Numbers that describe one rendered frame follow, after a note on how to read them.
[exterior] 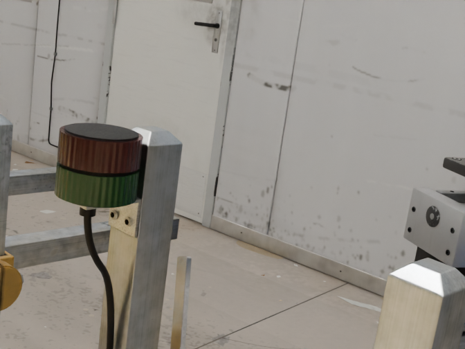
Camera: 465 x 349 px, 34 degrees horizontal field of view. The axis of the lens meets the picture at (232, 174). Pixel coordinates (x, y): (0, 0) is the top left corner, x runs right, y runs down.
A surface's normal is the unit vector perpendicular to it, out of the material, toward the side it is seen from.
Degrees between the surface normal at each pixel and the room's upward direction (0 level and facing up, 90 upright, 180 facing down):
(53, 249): 90
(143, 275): 90
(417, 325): 90
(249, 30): 90
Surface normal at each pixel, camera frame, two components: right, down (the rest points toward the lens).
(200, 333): 0.14, -0.96
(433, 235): -0.92, -0.04
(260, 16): -0.62, 0.11
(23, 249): 0.71, 0.26
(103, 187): 0.29, 0.27
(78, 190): -0.27, 0.19
